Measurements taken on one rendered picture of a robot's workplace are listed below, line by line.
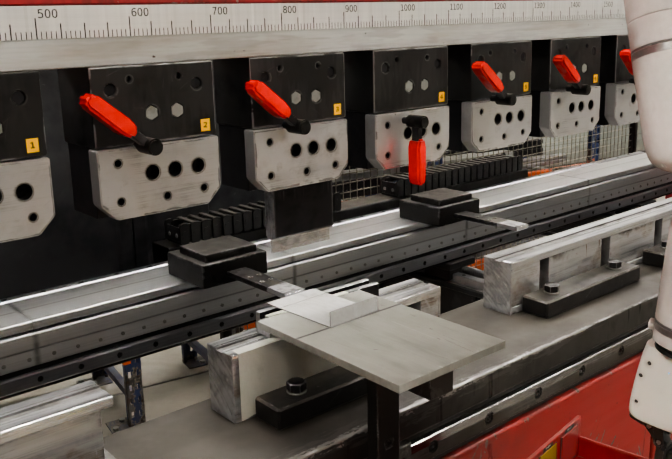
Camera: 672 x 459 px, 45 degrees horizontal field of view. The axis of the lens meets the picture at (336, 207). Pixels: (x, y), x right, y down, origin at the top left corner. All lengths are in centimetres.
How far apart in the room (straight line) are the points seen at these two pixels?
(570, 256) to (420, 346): 64
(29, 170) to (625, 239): 121
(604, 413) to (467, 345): 60
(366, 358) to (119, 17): 46
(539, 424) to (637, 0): 69
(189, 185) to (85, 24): 21
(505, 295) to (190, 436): 62
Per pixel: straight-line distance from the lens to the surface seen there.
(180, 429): 110
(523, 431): 136
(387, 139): 113
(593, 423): 153
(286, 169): 102
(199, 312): 133
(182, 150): 94
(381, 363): 94
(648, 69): 101
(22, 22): 86
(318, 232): 113
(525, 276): 146
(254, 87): 95
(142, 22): 92
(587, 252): 162
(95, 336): 125
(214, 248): 130
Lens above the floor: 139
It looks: 13 degrees down
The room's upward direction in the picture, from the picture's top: 1 degrees counter-clockwise
